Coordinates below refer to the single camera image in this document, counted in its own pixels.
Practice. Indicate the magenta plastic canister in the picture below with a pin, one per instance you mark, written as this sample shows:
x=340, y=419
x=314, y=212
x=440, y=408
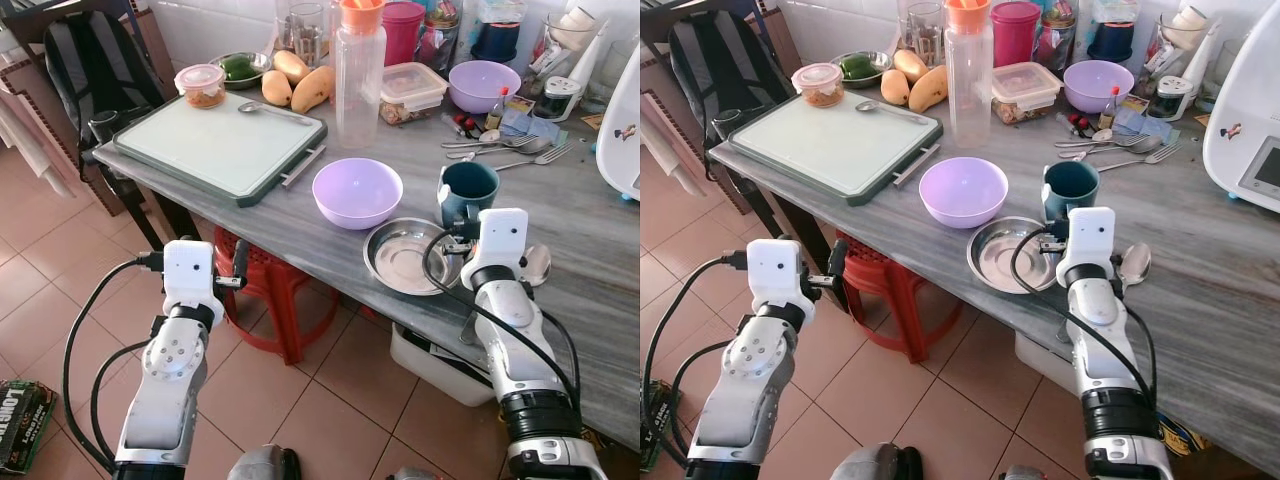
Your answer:
x=1016, y=32
x=404, y=32

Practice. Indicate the grey robot leg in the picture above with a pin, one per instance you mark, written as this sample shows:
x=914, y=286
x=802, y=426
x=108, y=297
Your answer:
x=262, y=465
x=875, y=465

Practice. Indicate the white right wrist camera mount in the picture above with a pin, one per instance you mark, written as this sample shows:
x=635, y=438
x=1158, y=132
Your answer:
x=1090, y=240
x=503, y=240

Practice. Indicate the teal ceramic mug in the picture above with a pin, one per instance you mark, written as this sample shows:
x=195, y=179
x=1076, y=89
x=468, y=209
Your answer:
x=468, y=190
x=1070, y=188

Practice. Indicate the steel fork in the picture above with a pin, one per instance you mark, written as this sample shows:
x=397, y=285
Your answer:
x=1160, y=155
x=550, y=155

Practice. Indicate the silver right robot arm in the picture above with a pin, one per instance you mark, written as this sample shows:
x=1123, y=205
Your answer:
x=515, y=320
x=1100, y=320

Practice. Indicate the white kitchen appliance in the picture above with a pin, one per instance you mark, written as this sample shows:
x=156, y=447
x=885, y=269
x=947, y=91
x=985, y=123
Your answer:
x=1245, y=130
x=622, y=130

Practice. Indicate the square clear food container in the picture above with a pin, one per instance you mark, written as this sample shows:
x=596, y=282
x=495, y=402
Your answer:
x=412, y=90
x=1026, y=90

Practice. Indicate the red plastic stool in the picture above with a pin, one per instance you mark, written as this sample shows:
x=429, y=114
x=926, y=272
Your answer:
x=895, y=290
x=270, y=285

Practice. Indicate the small white black device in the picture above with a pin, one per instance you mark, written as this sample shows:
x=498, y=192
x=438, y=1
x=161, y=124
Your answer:
x=1170, y=98
x=560, y=98

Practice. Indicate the white plastic bin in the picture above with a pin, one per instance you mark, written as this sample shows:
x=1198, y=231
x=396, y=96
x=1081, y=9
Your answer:
x=440, y=370
x=1045, y=365

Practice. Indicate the steel spoon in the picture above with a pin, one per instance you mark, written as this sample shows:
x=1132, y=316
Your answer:
x=537, y=265
x=868, y=105
x=1138, y=146
x=530, y=147
x=252, y=106
x=1136, y=265

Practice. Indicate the small sauce bottle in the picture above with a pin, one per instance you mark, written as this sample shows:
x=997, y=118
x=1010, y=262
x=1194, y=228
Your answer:
x=1109, y=110
x=496, y=112

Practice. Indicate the green bell pepper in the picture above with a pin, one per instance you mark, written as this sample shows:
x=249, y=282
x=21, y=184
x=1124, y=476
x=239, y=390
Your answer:
x=857, y=67
x=238, y=68

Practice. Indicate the round steel plate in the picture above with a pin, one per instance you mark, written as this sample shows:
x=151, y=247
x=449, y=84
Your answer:
x=400, y=258
x=1000, y=255

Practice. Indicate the clear glass pitcher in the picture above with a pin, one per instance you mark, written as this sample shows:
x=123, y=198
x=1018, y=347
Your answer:
x=572, y=40
x=1185, y=38

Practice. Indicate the yellow mango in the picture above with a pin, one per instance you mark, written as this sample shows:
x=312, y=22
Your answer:
x=930, y=88
x=277, y=89
x=314, y=90
x=895, y=88
x=292, y=66
x=910, y=64

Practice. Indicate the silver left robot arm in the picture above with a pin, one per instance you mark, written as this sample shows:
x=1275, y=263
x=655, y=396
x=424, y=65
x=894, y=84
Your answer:
x=740, y=400
x=165, y=400

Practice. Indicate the clear glass mug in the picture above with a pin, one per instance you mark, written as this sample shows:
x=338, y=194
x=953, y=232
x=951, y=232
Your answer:
x=303, y=32
x=922, y=32

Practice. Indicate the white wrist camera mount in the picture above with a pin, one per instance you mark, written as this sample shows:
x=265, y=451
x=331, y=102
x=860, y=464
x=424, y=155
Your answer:
x=503, y=240
x=190, y=270
x=1090, y=240
x=775, y=270

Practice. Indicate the clear bottle with orange lid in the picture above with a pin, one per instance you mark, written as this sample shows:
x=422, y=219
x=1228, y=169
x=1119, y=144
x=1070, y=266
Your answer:
x=360, y=85
x=968, y=85

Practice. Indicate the black backpack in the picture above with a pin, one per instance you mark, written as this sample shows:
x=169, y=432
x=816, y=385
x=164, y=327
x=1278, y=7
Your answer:
x=100, y=70
x=725, y=70

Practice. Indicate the round container with red lid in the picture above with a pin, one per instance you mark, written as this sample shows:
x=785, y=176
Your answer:
x=818, y=85
x=200, y=86

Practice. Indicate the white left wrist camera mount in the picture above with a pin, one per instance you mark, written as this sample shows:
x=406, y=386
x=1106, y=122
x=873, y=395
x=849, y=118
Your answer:
x=190, y=270
x=775, y=270

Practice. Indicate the printed cardboard box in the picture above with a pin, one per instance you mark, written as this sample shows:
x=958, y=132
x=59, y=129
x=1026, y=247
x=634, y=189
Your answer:
x=655, y=425
x=22, y=425

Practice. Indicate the green-rimmed white cutting board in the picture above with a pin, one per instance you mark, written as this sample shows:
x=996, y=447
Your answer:
x=830, y=145
x=215, y=145

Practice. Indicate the purple plastic bowl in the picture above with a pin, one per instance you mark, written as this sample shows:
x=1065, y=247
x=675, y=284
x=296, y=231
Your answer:
x=1098, y=88
x=484, y=88
x=963, y=193
x=357, y=195

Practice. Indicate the dark blue jar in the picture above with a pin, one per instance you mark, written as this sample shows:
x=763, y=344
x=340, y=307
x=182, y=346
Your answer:
x=495, y=40
x=1110, y=40

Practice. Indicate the dark wooden chair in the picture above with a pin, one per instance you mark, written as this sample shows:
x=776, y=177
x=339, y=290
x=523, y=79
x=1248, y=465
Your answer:
x=30, y=110
x=660, y=110

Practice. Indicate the small steel bowl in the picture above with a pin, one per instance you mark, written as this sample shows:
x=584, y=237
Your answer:
x=880, y=62
x=258, y=64

